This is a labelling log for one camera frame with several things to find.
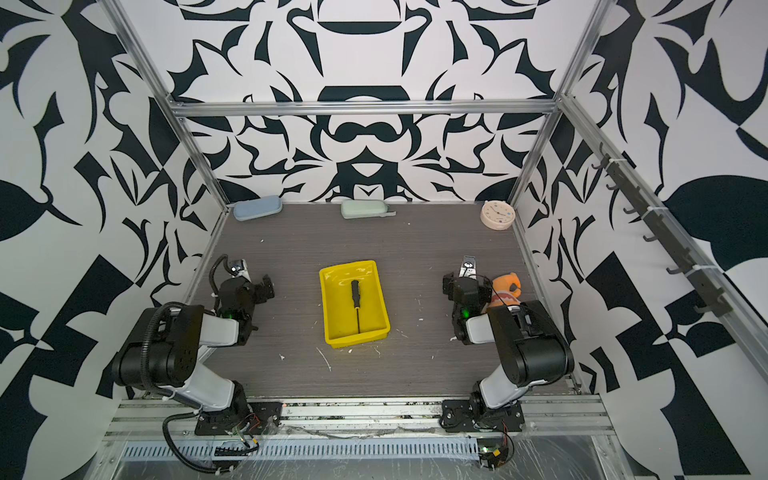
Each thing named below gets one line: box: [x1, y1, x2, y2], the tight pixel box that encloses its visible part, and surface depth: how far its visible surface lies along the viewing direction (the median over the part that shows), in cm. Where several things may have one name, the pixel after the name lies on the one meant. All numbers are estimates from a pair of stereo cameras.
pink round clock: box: [480, 200, 516, 231], surface depth 117 cm
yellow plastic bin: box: [319, 260, 391, 349], surface depth 93 cm
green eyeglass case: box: [341, 199, 397, 219], surface depth 117 cm
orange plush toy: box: [488, 272, 522, 307], surface depth 97 cm
